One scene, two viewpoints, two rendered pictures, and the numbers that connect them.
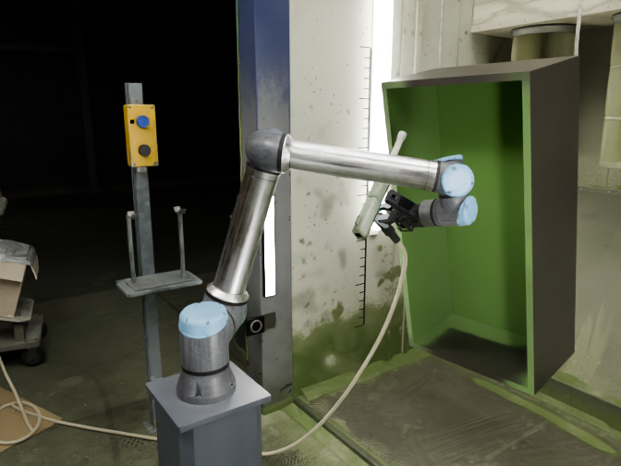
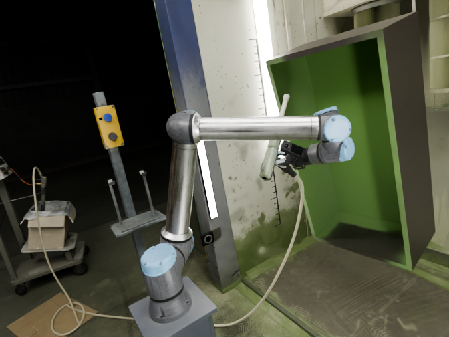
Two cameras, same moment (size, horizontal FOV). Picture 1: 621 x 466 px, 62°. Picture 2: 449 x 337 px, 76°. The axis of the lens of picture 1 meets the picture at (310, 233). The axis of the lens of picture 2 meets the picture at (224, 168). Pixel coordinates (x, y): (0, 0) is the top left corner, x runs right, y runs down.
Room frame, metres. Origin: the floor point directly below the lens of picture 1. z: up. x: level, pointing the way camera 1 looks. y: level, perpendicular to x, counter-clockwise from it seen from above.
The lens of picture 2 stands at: (0.45, -0.09, 1.51)
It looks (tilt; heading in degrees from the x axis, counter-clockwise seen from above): 15 degrees down; 4
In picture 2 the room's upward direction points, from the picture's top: 10 degrees counter-clockwise
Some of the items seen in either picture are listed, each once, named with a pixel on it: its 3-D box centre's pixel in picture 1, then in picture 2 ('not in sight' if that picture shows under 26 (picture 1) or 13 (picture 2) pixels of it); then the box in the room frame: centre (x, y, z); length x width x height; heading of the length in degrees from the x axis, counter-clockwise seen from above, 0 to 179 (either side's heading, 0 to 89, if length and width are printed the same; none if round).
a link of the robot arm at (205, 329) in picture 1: (204, 334); (162, 269); (1.53, 0.34, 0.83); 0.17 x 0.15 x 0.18; 173
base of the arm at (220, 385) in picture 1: (205, 374); (168, 297); (1.52, 0.34, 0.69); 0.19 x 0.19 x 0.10
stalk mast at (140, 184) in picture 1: (146, 266); (129, 211); (2.30, 0.76, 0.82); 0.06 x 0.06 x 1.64; 35
